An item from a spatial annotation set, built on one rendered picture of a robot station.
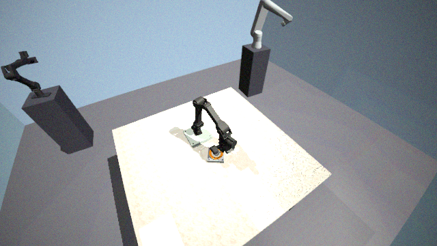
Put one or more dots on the orange round plate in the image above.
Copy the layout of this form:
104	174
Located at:
219	156

